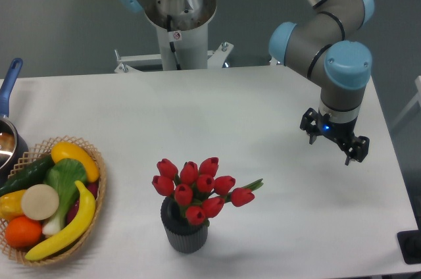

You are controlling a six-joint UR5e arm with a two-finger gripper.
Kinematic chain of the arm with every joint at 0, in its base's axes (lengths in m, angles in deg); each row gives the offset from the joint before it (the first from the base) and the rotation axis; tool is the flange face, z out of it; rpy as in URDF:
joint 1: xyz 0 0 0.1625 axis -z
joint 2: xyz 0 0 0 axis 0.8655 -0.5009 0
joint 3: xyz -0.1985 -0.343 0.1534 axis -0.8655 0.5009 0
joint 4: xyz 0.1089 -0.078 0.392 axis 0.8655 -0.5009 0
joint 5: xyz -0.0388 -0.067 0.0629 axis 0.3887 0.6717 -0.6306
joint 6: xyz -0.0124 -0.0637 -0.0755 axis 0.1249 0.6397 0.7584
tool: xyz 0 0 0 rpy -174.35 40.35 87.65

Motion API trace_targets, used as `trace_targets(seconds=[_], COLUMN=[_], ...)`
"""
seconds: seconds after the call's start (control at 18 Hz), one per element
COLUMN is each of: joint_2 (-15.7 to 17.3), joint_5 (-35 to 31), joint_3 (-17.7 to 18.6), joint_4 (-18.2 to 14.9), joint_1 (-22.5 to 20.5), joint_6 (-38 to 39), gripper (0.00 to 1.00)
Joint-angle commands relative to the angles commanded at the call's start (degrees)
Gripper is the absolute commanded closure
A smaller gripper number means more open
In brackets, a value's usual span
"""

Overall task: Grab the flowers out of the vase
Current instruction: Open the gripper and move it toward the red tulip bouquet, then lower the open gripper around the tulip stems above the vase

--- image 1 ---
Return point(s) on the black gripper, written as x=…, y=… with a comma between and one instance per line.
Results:
x=337, y=126

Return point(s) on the red tulip bouquet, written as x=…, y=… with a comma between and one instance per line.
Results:
x=196, y=194

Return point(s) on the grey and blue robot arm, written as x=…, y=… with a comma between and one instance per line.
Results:
x=319, y=50

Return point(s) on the dark grey ribbed vase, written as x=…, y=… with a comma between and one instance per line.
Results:
x=182, y=236

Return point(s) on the black device at table edge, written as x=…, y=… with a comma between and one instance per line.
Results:
x=409, y=243

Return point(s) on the dark red vegetable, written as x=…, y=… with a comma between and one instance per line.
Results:
x=93, y=188

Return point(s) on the yellow banana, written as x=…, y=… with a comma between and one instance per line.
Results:
x=70, y=233

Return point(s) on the green bok choy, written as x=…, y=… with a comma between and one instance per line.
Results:
x=61, y=178

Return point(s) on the woven wicker basket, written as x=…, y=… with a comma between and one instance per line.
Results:
x=36, y=152

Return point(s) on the green cucumber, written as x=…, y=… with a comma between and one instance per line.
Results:
x=30, y=175

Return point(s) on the beige round disc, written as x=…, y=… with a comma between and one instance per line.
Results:
x=40, y=202

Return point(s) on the orange fruit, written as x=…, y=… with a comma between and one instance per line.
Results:
x=23, y=232

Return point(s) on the yellow bell pepper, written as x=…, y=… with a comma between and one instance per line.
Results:
x=11, y=205

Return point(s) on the white frame at right edge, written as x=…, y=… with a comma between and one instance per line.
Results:
x=409, y=111

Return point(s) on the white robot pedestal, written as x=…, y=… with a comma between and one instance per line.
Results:
x=182, y=33

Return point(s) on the blue handled saucepan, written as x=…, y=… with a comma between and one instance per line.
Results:
x=13, y=146

